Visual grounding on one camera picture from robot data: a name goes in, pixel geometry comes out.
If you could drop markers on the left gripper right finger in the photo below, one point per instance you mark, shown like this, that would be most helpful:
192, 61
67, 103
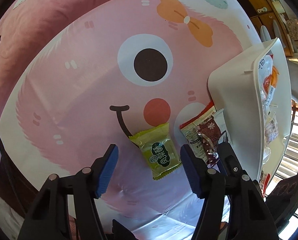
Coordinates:
205, 182

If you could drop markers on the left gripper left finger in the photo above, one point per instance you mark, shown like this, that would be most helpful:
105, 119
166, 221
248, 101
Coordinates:
94, 180

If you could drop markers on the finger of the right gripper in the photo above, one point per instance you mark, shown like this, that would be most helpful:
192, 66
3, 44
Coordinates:
228, 163

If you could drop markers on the maroon chestnut snack packet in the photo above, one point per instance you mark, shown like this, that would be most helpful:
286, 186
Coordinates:
210, 134

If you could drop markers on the red white biscuit packet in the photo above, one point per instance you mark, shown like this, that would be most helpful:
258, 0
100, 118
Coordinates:
189, 130

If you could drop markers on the green pastry packet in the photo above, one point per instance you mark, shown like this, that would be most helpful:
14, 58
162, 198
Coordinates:
158, 149

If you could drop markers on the silver white snack bag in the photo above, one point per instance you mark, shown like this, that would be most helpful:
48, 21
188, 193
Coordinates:
264, 72

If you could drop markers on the clear bread package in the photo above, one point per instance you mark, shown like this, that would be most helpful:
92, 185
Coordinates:
271, 129

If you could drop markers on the white orange oats bar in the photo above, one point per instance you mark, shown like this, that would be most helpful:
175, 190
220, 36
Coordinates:
273, 83

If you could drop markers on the white plastic bin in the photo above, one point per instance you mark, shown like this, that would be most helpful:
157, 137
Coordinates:
234, 88

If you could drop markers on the cartoon printed tablecloth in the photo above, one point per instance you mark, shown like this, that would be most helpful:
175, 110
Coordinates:
121, 68

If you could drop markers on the wooden desk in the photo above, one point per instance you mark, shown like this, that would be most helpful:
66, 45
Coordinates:
278, 20

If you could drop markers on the pink bed sheet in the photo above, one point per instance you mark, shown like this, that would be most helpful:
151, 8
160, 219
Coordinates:
25, 31

